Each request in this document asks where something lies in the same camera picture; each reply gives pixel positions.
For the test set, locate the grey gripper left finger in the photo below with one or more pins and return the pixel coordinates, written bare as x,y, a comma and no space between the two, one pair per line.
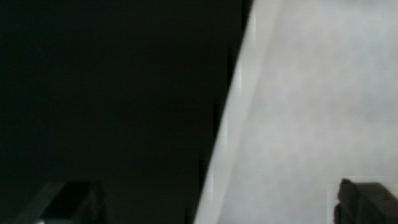
66,204

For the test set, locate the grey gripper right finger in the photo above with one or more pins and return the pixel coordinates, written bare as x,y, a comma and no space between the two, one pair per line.
366,204

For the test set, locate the white desk leg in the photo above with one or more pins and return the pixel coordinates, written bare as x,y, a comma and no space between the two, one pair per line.
309,123

